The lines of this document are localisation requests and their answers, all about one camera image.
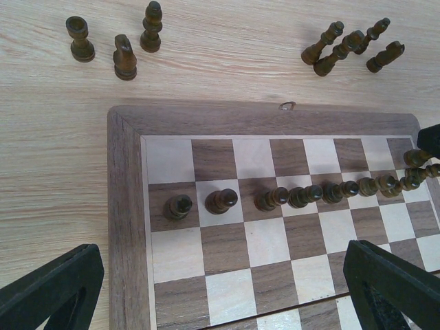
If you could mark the wooden chess board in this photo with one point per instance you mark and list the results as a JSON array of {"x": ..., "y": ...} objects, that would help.
[{"x": 245, "y": 268}]

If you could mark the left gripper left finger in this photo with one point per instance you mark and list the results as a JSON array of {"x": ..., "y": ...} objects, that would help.
[{"x": 63, "y": 293}]

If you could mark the dark chess piece far left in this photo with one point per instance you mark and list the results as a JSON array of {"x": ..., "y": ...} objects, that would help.
[{"x": 81, "y": 48}]

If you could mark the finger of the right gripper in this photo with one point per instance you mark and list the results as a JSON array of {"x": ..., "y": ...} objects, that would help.
[{"x": 428, "y": 140}]

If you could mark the dark chess piece tall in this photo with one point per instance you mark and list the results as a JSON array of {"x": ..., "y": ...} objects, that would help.
[{"x": 373, "y": 33}]

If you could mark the dark pawn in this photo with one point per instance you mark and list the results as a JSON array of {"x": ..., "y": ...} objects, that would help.
[
  {"x": 178, "y": 207},
  {"x": 369, "y": 186},
  {"x": 220, "y": 201},
  {"x": 334, "y": 193},
  {"x": 420, "y": 174},
  {"x": 416, "y": 158},
  {"x": 269, "y": 199},
  {"x": 300, "y": 197},
  {"x": 407, "y": 183}
]

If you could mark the dark chess piece cluster front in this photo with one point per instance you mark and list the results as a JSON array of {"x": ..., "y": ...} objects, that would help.
[{"x": 350, "y": 43}]

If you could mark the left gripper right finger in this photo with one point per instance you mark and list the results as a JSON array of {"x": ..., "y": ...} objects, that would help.
[{"x": 385, "y": 289}]

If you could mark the dark chess piece cluster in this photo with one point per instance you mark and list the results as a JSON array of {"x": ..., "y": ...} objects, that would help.
[
  {"x": 312, "y": 53},
  {"x": 350, "y": 43}
]

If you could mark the dark knight group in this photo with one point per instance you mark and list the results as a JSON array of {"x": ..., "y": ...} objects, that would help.
[{"x": 393, "y": 51}]

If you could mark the dark chess piece cluster back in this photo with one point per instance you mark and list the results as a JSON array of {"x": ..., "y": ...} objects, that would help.
[{"x": 312, "y": 53}]

